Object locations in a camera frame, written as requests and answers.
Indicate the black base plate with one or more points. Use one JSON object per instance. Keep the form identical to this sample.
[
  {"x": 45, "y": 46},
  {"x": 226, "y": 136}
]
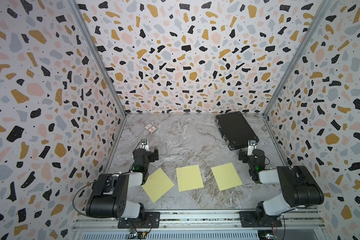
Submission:
[
  {"x": 148, "y": 220},
  {"x": 250, "y": 219}
]

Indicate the black hard case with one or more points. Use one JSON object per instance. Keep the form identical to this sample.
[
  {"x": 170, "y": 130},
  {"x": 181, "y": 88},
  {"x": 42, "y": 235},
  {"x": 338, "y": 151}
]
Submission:
[{"x": 235, "y": 130}]

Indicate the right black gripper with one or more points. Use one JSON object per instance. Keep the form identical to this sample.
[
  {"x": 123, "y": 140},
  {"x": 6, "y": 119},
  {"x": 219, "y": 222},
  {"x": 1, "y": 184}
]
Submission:
[{"x": 244, "y": 156}]

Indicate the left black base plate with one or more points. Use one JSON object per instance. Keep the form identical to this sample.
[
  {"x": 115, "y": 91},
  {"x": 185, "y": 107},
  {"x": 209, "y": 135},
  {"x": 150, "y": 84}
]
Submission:
[{"x": 148, "y": 220}]

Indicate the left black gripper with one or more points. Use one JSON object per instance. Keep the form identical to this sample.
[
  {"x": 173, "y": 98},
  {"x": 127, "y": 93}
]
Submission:
[{"x": 151, "y": 158}]

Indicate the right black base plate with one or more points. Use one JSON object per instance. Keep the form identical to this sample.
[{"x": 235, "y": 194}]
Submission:
[{"x": 250, "y": 219}]

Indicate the yellow square paper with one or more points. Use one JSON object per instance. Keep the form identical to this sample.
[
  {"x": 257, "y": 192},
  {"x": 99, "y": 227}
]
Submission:
[
  {"x": 189, "y": 178},
  {"x": 226, "y": 176},
  {"x": 157, "y": 185}
]

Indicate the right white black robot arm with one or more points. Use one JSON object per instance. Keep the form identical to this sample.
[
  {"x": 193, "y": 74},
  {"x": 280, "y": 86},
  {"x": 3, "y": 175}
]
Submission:
[{"x": 298, "y": 188}]

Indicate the small pink white card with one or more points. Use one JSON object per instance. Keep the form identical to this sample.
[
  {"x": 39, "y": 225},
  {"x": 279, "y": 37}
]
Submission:
[{"x": 150, "y": 128}]

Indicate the aluminium mounting rail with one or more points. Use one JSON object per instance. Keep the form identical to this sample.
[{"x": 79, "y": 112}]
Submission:
[{"x": 207, "y": 225}]

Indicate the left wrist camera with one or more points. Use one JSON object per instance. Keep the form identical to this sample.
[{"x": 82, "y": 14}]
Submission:
[{"x": 144, "y": 144}]

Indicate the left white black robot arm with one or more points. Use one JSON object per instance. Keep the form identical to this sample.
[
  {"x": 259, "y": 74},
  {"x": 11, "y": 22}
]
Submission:
[{"x": 109, "y": 193}]

